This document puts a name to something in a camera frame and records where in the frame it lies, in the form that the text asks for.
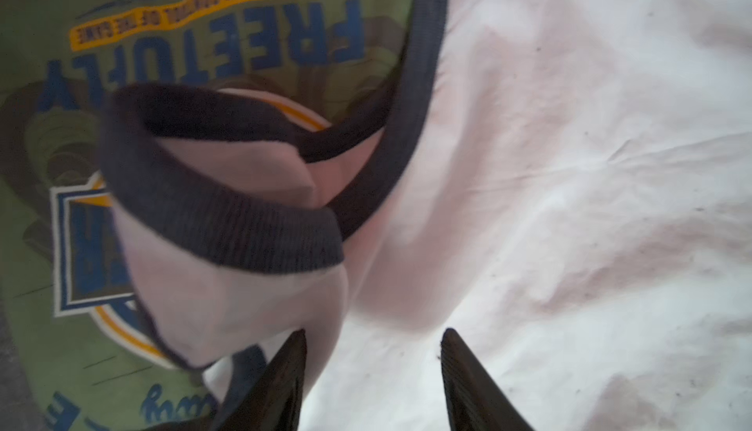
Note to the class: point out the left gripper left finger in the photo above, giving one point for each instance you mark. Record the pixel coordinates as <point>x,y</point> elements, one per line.
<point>265,397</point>

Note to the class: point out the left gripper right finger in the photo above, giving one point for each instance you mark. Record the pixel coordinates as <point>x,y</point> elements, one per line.
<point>473,399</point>

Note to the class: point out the white grey-trimmed tank top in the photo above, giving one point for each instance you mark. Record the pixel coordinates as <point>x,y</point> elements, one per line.
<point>566,183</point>

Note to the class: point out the olive green tank top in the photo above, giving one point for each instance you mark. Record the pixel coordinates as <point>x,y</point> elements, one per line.
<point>74,355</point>

